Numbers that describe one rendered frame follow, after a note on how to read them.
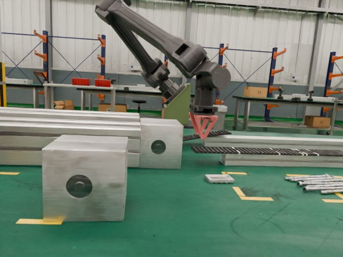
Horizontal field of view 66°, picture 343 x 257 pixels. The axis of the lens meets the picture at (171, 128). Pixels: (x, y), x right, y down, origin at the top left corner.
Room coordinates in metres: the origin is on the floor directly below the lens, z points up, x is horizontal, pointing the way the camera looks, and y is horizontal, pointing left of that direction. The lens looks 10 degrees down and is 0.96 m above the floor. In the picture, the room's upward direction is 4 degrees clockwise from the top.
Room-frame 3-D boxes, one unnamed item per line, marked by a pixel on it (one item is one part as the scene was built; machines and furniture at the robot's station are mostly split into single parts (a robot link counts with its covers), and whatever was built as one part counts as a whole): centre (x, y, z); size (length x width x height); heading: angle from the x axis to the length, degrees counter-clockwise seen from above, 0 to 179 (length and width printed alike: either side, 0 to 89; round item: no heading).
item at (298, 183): (0.50, -0.30, 0.78); 0.11 x 0.01 x 0.01; 104
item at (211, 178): (0.50, -0.10, 0.78); 0.05 x 0.03 x 0.01; 102
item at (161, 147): (0.61, 0.03, 0.83); 0.12 x 0.09 x 0.10; 8
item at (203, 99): (0.81, -0.09, 0.92); 0.10 x 0.07 x 0.07; 9
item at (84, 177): (0.37, 0.11, 0.83); 0.11 x 0.10 x 0.10; 8
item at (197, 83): (0.80, -0.09, 0.98); 0.07 x 0.06 x 0.07; 19
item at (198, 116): (0.79, -0.09, 0.85); 0.07 x 0.07 x 0.09; 9
